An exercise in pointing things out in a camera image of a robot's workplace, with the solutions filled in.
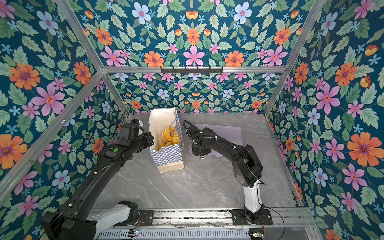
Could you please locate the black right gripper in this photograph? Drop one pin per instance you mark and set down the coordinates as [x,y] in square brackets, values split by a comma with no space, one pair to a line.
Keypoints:
[195,152]

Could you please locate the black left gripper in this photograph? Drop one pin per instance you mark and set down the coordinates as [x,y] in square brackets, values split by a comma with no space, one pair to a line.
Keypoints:
[150,138]

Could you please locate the long narrow striped bread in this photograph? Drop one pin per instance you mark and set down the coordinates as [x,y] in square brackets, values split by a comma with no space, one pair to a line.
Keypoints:
[162,144]

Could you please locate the lavender plastic tray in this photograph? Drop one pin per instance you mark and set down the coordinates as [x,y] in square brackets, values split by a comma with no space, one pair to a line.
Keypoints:
[232,134]

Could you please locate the checkered paper bread bag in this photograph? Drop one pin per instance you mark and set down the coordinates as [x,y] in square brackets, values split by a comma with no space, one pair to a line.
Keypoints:
[170,157]

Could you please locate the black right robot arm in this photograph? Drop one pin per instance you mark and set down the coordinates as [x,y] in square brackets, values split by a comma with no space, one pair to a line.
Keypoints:
[246,164]

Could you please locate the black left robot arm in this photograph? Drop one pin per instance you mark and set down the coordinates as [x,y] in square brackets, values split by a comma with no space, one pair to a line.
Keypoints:
[73,220]

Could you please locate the black hook rail bracket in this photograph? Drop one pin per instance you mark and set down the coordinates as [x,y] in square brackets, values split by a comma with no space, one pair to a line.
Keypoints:
[191,70]

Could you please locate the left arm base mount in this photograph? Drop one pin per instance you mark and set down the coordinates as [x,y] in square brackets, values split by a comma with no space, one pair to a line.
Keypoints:
[141,217]

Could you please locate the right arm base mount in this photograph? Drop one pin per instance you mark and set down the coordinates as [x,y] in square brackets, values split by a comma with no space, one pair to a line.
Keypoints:
[242,217]

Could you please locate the white perforated cable duct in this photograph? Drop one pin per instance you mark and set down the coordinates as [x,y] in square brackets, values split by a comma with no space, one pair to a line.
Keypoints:
[175,234]

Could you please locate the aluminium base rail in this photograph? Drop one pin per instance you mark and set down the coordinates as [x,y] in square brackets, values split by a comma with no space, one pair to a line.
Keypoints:
[208,218]

